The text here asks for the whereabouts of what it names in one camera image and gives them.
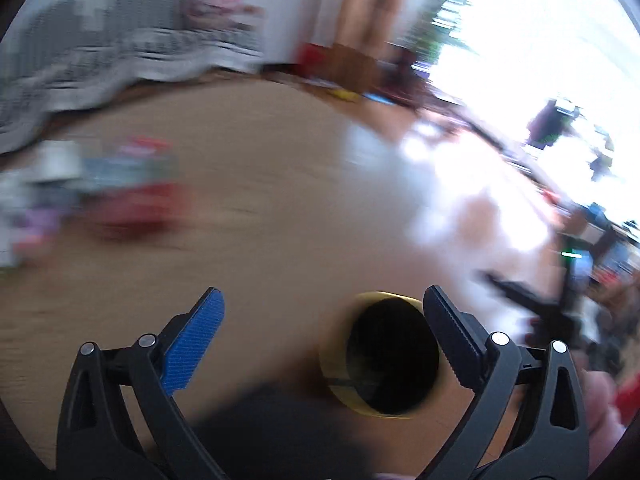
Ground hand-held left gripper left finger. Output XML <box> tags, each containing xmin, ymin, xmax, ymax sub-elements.
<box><xmin>56</xmin><ymin>287</ymin><xmax>227</xmax><ymax>480</ymax></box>

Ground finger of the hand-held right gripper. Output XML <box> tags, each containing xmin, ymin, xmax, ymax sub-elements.
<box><xmin>477</xmin><ymin>271</ymin><xmax>556</xmax><ymax>321</ymax></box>

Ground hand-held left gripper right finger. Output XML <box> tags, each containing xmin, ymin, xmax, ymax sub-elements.
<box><xmin>415</xmin><ymin>285</ymin><xmax>590</xmax><ymax>480</ymax></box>

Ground yellow cup with dark interior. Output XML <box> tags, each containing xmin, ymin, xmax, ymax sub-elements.
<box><xmin>320</xmin><ymin>291</ymin><xmax>442</xmax><ymax>418</ymax></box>

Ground red snack packet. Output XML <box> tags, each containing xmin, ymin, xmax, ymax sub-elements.
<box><xmin>95</xmin><ymin>180</ymin><xmax>192</xmax><ymax>239</ymax></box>

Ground crushed clear plastic bottle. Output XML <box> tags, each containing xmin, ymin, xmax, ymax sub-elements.
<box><xmin>82</xmin><ymin>156</ymin><xmax>177</xmax><ymax>187</ymax></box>

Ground person's right hand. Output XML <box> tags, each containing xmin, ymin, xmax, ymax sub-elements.
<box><xmin>575</xmin><ymin>365</ymin><xmax>632</xmax><ymax>476</ymax></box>

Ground red cloth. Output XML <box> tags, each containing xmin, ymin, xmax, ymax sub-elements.
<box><xmin>615</xmin><ymin>379</ymin><xmax>640</xmax><ymax>427</ymax></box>

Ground dark purple object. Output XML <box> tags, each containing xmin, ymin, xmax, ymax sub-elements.
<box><xmin>527</xmin><ymin>97</ymin><xmax>582</xmax><ymax>150</ymax></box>

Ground purple wrapper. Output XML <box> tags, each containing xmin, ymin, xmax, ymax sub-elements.
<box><xmin>19</xmin><ymin>207</ymin><xmax>67</xmax><ymax>242</ymax></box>

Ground crumpled white tissue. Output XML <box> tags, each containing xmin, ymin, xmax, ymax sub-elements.
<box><xmin>30</xmin><ymin>140</ymin><xmax>84</xmax><ymax>182</ymax></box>

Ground checkered sofa blanket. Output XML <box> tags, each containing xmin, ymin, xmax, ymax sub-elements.
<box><xmin>0</xmin><ymin>27</ymin><xmax>266</xmax><ymax>154</ymax></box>

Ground brown curtain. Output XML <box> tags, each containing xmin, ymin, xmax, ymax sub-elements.
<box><xmin>334</xmin><ymin>0</ymin><xmax>417</xmax><ymax>63</ymax></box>

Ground checkered cushion wooden sofa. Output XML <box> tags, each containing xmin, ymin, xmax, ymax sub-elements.
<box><xmin>0</xmin><ymin>0</ymin><xmax>268</xmax><ymax>156</ymax></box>

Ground pink clothes pile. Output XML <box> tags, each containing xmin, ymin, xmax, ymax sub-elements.
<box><xmin>182</xmin><ymin>0</ymin><xmax>264</xmax><ymax>31</ymax></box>

